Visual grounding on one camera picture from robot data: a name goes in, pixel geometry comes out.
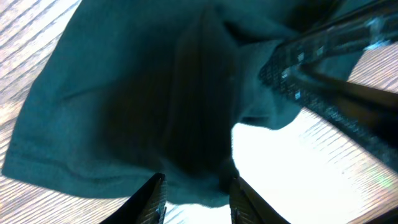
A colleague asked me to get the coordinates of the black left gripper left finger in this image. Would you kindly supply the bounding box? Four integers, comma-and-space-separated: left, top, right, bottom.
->
100, 173, 167, 224

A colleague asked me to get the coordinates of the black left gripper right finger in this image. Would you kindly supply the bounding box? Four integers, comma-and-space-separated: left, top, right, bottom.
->
229, 177, 290, 224

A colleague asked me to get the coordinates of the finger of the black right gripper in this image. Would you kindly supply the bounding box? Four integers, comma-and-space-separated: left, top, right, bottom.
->
281, 67, 397, 171
259, 12, 397, 88

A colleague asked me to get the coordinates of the dark navy t-shirt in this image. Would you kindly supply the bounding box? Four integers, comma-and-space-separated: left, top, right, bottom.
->
1, 0, 374, 208

